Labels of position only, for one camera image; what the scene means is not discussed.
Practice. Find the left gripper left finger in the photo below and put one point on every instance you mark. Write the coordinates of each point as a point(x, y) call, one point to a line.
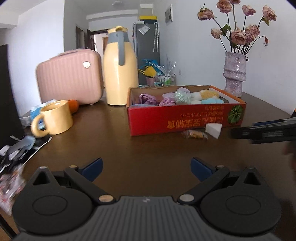
point(81, 178)

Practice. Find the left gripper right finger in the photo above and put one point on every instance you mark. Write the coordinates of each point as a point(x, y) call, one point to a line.
point(209, 176)

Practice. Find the white soft sponge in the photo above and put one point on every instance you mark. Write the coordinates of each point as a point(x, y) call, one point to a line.
point(213, 129)

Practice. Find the light blue soft toy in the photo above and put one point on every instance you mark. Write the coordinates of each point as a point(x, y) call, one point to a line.
point(212, 101)

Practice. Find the mint green fluffy ball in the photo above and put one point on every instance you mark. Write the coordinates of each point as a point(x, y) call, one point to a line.
point(182, 97)

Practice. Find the small snack packet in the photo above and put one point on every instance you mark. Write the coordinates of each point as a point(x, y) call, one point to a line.
point(195, 134)

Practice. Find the yellow ceramic mug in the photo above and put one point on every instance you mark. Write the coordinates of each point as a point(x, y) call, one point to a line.
point(53, 119)

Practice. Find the scattered photo papers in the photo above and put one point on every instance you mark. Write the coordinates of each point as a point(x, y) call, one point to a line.
point(14, 157)

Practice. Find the orange fruit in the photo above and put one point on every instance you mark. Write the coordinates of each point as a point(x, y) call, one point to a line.
point(73, 106)

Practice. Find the purple ceramic vase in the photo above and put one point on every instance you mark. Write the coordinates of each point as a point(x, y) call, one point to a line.
point(234, 73)

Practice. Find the yellow white plush toy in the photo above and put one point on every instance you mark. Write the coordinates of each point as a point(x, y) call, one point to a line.
point(204, 94)

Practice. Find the blue tissue pack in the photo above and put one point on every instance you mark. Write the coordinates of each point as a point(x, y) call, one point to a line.
point(28, 117)

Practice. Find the red cardboard box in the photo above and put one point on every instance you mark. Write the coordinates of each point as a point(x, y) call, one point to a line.
point(165, 119)

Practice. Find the lilac fluffy towel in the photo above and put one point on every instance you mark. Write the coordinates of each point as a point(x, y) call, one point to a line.
point(172, 94)

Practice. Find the purple flat towel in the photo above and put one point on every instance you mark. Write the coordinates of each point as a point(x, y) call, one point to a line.
point(142, 106)

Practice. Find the purple folded cloth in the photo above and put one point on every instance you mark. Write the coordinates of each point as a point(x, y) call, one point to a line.
point(151, 100)

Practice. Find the dried pink roses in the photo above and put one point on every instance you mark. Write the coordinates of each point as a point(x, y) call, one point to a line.
point(241, 40)

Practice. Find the pink small suitcase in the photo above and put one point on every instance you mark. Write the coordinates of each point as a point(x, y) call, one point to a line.
point(75, 74)

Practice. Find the cluttered storage cart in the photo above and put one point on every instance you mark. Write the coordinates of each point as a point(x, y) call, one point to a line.
point(157, 75)

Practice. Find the yellow thermos jug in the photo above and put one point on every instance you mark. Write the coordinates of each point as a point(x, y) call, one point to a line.
point(119, 66)

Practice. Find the grey refrigerator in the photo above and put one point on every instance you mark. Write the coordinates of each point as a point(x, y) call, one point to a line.
point(144, 44)

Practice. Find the yellow box on fridge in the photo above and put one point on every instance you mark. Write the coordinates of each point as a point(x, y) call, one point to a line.
point(146, 17)

